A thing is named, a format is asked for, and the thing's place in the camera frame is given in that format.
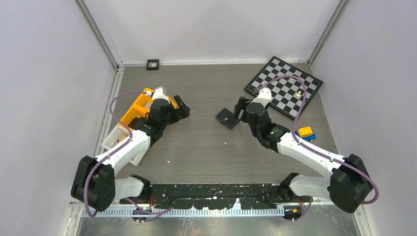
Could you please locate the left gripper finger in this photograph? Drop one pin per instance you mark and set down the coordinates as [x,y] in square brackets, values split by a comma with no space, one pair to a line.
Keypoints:
[182,110]
[175,117]

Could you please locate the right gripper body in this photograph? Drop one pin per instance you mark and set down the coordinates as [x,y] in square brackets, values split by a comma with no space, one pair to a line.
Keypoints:
[255,131]

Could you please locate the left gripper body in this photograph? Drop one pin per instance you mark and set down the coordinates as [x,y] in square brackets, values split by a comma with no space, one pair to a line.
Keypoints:
[165,121]

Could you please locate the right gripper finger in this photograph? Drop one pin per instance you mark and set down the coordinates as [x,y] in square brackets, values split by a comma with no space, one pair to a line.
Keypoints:
[241,104]
[239,113]

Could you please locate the black leather card holder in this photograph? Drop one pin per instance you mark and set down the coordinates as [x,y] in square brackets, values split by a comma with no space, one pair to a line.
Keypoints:
[227,119]

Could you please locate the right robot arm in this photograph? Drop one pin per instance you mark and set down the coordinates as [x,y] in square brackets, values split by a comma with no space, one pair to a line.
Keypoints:
[343,180]

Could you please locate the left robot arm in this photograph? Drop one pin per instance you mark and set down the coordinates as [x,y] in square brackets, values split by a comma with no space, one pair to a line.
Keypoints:
[142,125]

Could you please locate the yellow plastic bin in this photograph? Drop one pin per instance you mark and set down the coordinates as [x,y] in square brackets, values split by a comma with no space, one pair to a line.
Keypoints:
[135,111]
[145,99]

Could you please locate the black white chessboard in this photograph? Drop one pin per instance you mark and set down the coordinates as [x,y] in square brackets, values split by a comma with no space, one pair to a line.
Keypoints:
[284,91]

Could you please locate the white plastic tray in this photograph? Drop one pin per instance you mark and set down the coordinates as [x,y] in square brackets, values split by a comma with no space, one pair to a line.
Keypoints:
[124,147]

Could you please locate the small black square box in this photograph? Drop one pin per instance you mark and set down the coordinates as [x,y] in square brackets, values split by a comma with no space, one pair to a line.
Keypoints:
[152,64]

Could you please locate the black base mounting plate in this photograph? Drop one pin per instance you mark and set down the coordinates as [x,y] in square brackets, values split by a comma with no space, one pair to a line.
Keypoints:
[217,196]

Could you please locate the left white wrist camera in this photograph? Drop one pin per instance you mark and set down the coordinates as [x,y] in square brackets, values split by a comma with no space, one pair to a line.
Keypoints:
[160,93]

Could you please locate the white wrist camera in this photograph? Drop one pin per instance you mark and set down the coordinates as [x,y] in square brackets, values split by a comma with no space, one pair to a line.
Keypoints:
[160,93]
[264,97]

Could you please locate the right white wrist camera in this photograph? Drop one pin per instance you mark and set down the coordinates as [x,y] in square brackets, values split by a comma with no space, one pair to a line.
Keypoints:
[264,97]

